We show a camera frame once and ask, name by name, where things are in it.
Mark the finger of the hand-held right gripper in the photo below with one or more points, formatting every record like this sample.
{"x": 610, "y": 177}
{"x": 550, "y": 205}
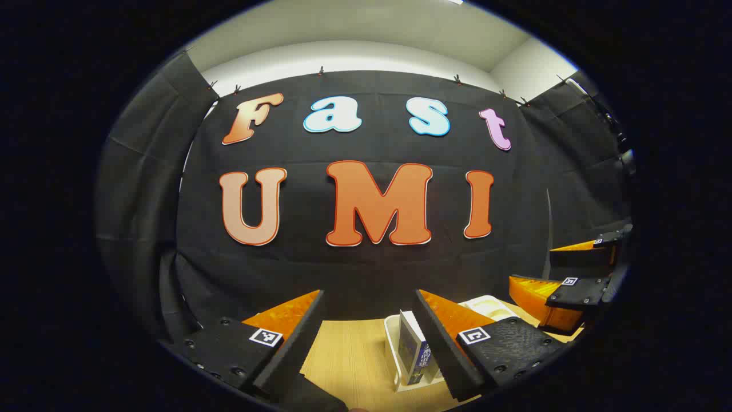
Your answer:
{"x": 577, "y": 264}
{"x": 577, "y": 293}

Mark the blue book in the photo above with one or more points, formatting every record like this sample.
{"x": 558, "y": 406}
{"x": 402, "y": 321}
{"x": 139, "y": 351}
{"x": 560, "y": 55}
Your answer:
{"x": 409, "y": 349}

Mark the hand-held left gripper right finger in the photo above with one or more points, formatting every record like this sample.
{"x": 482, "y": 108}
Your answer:
{"x": 443, "y": 343}

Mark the white bookshelf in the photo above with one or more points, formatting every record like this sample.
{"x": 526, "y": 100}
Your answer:
{"x": 392, "y": 343}

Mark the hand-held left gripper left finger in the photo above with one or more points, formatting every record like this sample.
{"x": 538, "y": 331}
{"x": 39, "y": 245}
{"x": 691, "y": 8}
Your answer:
{"x": 297, "y": 343}

